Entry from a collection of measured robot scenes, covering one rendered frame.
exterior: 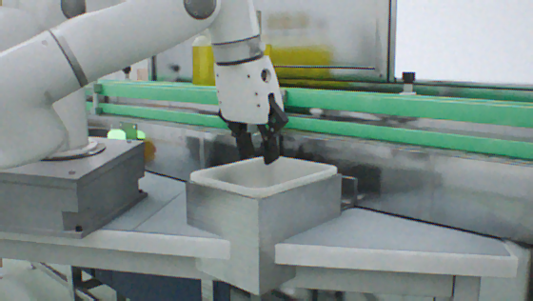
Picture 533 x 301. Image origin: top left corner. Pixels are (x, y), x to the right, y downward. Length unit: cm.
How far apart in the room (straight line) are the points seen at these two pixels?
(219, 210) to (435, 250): 34
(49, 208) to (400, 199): 60
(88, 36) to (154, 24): 8
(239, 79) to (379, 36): 45
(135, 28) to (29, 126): 18
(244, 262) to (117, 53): 37
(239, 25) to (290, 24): 55
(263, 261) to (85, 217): 30
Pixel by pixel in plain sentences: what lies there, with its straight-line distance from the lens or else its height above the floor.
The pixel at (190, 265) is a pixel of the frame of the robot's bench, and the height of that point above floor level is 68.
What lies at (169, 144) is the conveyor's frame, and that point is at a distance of 116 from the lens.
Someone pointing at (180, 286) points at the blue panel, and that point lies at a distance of 130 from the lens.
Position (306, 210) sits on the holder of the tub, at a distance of 82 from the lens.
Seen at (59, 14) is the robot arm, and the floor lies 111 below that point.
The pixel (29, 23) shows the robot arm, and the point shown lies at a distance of 87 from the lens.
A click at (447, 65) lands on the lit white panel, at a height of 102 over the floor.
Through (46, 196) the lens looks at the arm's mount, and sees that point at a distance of 85.
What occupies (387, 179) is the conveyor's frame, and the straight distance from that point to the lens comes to 90.
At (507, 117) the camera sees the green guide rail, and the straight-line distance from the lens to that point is 83.
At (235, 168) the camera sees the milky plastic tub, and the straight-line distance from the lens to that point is 90.
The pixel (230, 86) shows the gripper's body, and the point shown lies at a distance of 75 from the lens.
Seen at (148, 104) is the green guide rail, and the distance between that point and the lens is 126.
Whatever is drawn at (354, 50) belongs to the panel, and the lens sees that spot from 114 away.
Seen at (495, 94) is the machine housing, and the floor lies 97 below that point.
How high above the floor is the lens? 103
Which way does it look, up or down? 11 degrees down
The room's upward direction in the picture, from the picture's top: straight up
